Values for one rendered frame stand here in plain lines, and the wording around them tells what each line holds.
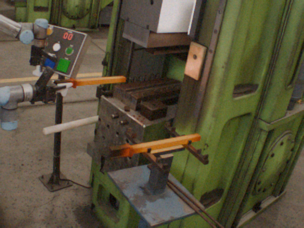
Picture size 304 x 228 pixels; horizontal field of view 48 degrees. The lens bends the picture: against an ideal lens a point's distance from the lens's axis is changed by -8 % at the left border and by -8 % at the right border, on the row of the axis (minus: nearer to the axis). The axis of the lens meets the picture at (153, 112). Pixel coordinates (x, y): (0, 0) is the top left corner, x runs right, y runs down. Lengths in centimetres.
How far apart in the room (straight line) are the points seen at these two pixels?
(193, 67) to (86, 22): 527
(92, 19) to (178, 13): 517
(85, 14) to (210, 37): 528
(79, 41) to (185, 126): 82
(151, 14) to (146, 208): 91
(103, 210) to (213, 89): 112
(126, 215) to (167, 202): 61
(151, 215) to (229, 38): 86
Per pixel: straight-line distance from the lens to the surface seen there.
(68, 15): 681
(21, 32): 196
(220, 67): 175
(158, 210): 162
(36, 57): 215
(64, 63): 223
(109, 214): 241
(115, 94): 209
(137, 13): 190
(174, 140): 159
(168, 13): 182
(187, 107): 190
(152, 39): 187
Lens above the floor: 178
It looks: 26 degrees down
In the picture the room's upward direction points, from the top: 11 degrees clockwise
